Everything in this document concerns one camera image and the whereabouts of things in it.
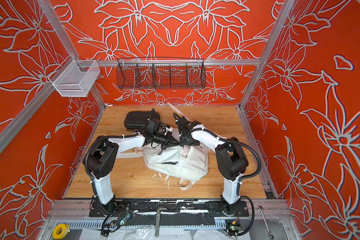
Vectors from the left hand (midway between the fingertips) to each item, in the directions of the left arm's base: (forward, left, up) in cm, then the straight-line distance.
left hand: (180, 142), depth 84 cm
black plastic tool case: (+20, +33, -6) cm, 39 cm away
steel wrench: (-40, -44, -12) cm, 60 cm away
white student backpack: (-10, -4, -5) cm, 12 cm away
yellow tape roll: (-44, +53, -12) cm, 70 cm away
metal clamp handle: (-33, +9, -12) cm, 36 cm away
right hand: (+4, -4, -6) cm, 8 cm away
